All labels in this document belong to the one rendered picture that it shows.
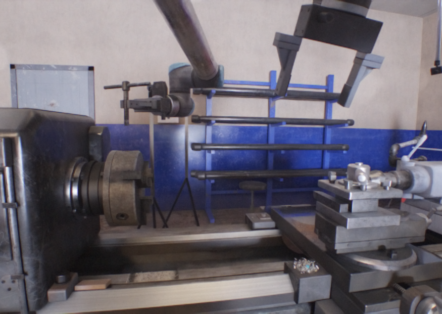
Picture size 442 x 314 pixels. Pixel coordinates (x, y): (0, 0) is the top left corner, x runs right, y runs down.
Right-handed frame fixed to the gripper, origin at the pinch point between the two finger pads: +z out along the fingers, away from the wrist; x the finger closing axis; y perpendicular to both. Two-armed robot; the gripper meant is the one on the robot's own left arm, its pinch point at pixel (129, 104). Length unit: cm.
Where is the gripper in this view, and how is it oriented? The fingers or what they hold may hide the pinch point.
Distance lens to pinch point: 88.7
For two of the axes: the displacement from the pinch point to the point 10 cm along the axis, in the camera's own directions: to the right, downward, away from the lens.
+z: -4.5, 1.5, -8.8
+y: 0.0, 9.9, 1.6
